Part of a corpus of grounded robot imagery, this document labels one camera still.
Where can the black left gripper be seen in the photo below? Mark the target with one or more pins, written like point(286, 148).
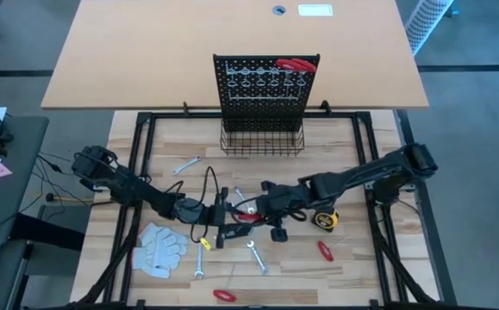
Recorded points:
point(221, 215)

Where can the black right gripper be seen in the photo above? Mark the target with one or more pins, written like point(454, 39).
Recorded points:
point(285, 200)

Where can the silver combination wrench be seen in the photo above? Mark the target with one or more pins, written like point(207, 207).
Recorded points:
point(257, 257)
point(241, 196)
point(186, 165)
point(199, 262)

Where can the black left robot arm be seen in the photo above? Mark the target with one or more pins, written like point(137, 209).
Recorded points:
point(137, 191)

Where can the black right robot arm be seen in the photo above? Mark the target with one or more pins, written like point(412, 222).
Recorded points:
point(361, 174)

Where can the yellow tag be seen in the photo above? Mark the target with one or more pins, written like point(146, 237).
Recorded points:
point(206, 244)

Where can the yellow black tape measure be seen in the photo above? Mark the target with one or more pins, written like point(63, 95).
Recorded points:
point(324, 218)

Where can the white work glove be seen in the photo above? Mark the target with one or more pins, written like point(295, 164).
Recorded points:
point(147, 232)
point(160, 256)

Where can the black metal pegboard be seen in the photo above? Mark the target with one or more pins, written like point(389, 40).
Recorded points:
point(266, 112)

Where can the tan desk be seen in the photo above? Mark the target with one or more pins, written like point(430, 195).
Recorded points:
point(145, 51)

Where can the white desk plate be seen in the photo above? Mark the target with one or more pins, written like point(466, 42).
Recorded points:
point(315, 10)

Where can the grey side table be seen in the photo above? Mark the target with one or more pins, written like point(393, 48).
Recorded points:
point(8, 202)

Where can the white perforated panel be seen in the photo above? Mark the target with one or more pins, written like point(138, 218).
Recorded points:
point(426, 21)

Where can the silver wrench holder rail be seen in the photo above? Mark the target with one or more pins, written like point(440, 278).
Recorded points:
point(266, 98)

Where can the black frame clamp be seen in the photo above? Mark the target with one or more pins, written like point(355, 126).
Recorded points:
point(185, 109)
point(325, 107)

